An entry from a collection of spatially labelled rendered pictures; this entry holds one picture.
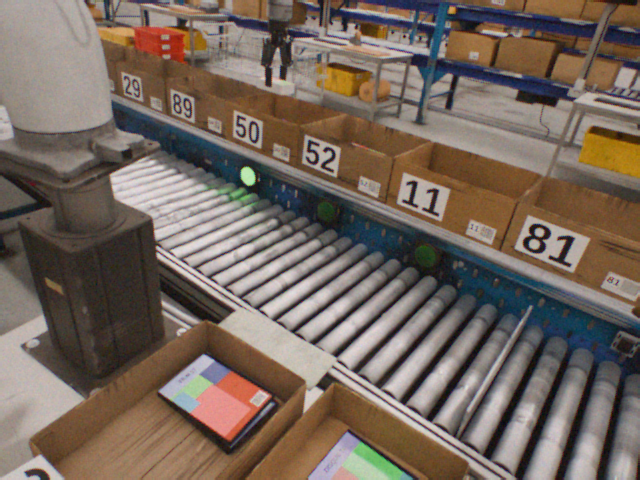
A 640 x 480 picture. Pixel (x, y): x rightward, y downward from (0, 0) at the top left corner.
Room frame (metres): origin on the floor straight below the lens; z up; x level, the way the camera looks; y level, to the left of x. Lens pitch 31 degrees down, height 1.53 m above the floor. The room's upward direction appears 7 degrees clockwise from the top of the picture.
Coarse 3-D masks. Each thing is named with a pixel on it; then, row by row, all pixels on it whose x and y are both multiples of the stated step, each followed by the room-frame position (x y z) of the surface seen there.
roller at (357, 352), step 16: (416, 288) 1.09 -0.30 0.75; (432, 288) 1.12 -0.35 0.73; (400, 304) 1.00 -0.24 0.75; (416, 304) 1.03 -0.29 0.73; (384, 320) 0.93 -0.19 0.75; (400, 320) 0.95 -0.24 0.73; (368, 336) 0.86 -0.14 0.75; (384, 336) 0.88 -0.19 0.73; (352, 352) 0.79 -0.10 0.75; (368, 352) 0.82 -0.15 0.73; (352, 368) 0.76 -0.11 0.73
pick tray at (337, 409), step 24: (336, 384) 0.60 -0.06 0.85; (312, 408) 0.54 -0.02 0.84; (336, 408) 0.60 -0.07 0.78; (360, 408) 0.57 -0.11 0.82; (288, 432) 0.48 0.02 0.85; (312, 432) 0.55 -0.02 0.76; (336, 432) 0.56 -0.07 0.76; (360, 432) 0.57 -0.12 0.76; (384, 432) 0.55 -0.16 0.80; (408, 432) 0.52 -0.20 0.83; (288, 456) 0.49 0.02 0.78; (312, 456) 0.51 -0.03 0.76; (408, 456) 0.52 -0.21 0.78; (432, 456) 0.50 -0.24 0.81; (456, 456) 0.48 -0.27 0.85
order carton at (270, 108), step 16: (256, 96) 1.94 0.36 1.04; (272, 96) 2.02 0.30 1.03; (288, 96) 1.99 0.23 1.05; (240, 112) 1.75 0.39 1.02; (256, 112) 1.70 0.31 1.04; (272, 112) 2.02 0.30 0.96; (288, 112) 1.98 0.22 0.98; (304, 112) 1.93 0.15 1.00; (320, 112) 1.89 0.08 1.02; (336, 112) 1.84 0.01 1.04; (272, 128) 1.65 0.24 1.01; (288, 128) 1.60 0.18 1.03; (240, 144) 1.75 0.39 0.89; (272, 144) 1.65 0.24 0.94; (288, 144) 1.60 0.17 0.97
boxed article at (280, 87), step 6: (258, 78) 1.76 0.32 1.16; (264, 78) 1.77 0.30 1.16; (276, 78) 1.80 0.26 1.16; (258, 84) 1.76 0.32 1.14; (264, 84) 1.74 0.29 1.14; (276, 84) 1.70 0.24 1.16; (282, 84) 1.70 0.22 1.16; (288, 84) 1.72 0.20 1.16; (294, 84) 1.74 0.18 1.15; (270, 90) 1.72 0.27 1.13; (276, 90) 1.70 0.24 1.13; (282, 90) 1.69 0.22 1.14; (288, 90) 1.72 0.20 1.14
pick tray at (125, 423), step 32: (160, 352) 0.63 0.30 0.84; (192, 352) 0.70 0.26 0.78; (224, 352) 0.71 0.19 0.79; (256, 352) 0.66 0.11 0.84; (128, 384) 0.57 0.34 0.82; (160, 384) 0.62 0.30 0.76; (288, 384) 0.62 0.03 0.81; (64, 416) 0.46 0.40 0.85; (96, 416) 0.51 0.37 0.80; (128, 416) 0.54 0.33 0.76; (160, 416) 0.55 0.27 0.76; (288, 416) 0.55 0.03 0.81; (32, 448) 0.41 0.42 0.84; (64, 448) 0.45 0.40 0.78; (96, 448) 0.47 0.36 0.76; (128, 448) 0.48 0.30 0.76; (160, 448) 0.48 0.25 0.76; (192, 448) 0.49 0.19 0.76; (256, 448) 0.47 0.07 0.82
